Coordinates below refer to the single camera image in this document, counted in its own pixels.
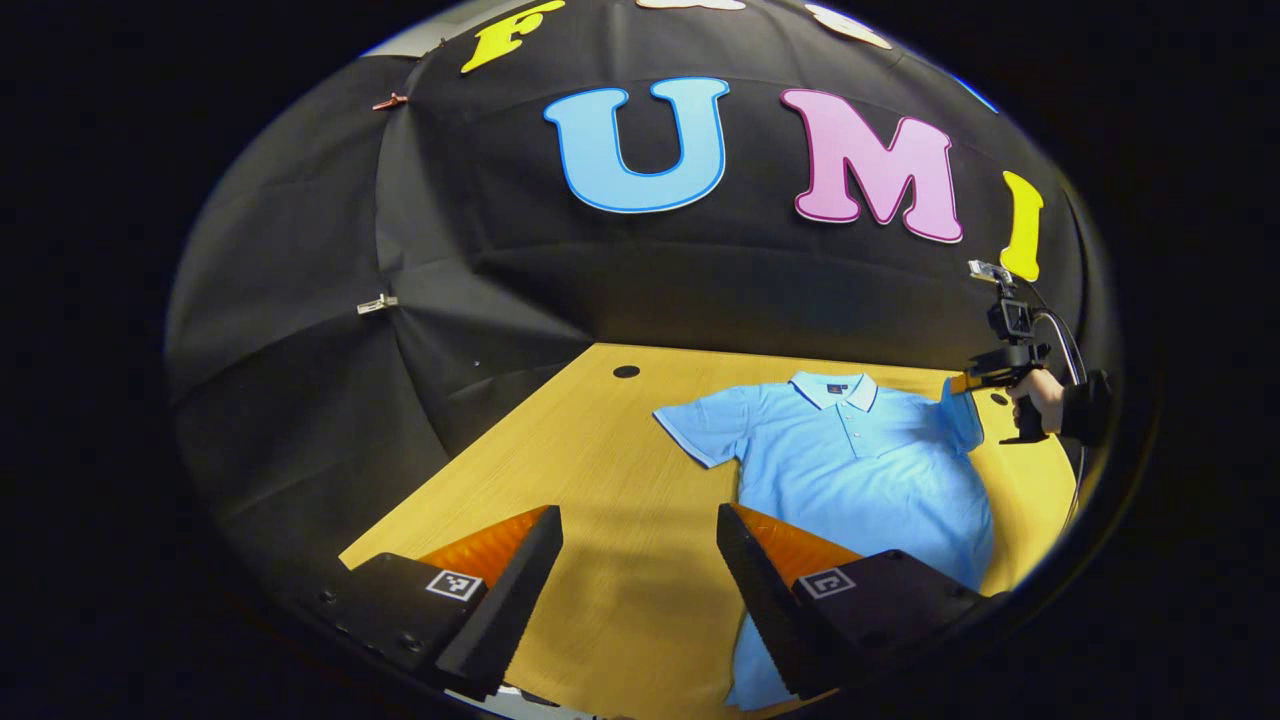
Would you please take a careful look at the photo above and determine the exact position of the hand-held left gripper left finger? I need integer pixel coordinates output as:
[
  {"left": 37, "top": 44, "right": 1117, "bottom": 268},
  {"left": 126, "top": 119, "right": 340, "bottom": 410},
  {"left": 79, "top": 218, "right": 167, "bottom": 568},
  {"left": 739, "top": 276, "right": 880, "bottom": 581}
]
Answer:
[{"left": 320, "top": 505, "right": 564, "bottom": 701}]

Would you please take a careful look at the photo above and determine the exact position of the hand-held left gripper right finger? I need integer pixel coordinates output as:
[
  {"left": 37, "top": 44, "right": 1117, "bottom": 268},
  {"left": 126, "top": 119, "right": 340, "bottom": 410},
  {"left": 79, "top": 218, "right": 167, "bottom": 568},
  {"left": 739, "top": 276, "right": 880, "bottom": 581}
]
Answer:
[{"left": 716, "top": 503, "right": 986, "bottom": 701}]

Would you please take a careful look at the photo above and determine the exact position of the light blue T-shirt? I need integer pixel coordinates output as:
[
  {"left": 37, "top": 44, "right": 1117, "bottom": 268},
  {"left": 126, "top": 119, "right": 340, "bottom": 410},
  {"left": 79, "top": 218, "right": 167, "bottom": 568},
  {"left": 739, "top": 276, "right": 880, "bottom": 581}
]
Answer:
[{"left": 653, "top": 372, "right": 996, "bottom": 711}]

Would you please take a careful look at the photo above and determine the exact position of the black backdrop cloth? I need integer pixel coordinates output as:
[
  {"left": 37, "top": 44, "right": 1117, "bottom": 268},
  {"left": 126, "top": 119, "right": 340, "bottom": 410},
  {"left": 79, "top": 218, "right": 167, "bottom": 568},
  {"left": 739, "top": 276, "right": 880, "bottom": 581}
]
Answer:
[{"left": 165, "top": 0, "right": 1121, "bottom": 601}]

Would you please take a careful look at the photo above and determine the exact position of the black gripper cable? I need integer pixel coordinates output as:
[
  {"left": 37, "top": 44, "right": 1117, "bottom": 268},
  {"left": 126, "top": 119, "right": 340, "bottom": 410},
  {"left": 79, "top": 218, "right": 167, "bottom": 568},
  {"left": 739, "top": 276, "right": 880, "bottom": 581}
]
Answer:
[{"left": 1033, "top": 308, "right": 1089, "bottom": 526}]

